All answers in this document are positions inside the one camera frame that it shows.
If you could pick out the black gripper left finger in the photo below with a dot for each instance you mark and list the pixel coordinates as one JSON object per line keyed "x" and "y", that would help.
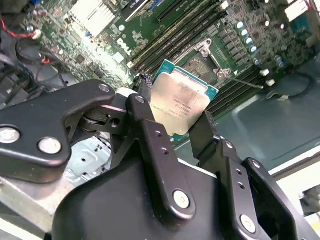
{"x": 37, "y": 120}

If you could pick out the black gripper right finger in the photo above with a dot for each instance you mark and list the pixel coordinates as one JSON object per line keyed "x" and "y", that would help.
{"x": 230, "y": 160}

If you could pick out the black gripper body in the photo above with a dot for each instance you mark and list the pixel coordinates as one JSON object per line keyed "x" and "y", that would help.
{"x": 120, "y": 205}

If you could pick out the silver CPU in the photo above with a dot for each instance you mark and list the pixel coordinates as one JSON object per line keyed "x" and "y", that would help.
{"x": 180, "y": 100}

